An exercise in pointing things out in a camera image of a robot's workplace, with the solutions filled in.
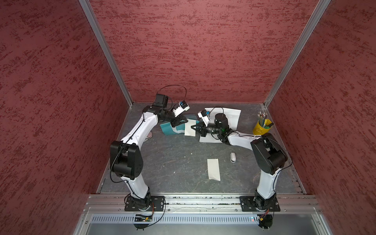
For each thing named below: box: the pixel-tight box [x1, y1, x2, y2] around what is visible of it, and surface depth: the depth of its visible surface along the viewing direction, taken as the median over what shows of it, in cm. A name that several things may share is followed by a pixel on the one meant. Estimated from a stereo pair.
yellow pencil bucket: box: [252, 117, 273, 136], surface depth 97 cm
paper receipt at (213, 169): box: [207, 158, 221, 182], surface depth 88 cm
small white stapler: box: [230, 152, 236, 164], surface depth 91 cm
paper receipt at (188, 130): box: [184, 118, 197, 137], surface depth 88 cm
